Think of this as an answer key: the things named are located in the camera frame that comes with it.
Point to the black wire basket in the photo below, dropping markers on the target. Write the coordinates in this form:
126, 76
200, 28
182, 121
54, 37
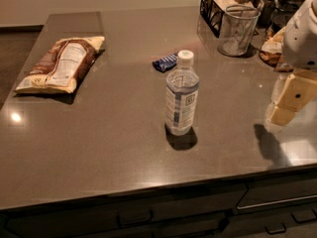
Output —
212, 11

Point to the black drawer handle right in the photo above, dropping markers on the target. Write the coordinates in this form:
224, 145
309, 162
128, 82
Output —
275, 228

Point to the black drawer handle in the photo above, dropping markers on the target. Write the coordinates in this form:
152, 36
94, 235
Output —
134, 217
275, 228

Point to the wire mesh cup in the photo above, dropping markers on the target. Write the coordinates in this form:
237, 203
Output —
237, 29

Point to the silver drawer rail handle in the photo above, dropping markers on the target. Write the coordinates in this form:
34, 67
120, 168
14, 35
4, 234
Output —
261, 204

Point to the brown chip bag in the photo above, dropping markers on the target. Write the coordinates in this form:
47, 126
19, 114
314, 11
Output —
62, 67

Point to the clear plastic water bottle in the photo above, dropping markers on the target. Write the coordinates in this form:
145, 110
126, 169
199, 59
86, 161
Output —
181, 95

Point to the black drawer handle left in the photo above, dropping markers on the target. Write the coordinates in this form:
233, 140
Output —
134, 217

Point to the snack bag by arm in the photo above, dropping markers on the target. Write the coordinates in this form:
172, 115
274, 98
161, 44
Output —
271, 49

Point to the blue rxbar blueberry bar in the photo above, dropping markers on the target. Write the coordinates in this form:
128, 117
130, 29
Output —
166, 63

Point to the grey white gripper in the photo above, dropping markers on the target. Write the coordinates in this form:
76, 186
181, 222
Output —
301, 45

